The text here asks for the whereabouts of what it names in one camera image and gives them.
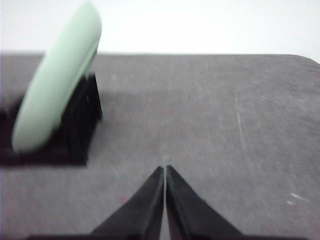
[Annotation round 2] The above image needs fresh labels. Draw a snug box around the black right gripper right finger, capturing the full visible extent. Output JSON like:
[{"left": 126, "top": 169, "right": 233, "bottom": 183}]
[{"left": 165, "top": 165, "right": 244, "bottom": 240}]

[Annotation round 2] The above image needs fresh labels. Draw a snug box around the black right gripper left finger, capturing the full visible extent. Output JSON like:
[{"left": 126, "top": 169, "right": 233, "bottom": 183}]
[{"left": 91, "top": 166, "right": 165, "bottom": 240}]

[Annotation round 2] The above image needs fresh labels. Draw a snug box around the mint green plate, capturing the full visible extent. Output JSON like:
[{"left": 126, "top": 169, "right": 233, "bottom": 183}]
[{"left": 12, "top": 1, "right": 102, "bottom": 152}]

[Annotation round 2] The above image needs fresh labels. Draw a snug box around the black dish rack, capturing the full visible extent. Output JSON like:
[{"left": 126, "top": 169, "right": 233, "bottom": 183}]
[{"left": 0, "top": 73, "right": 103, "bottom": 167}]

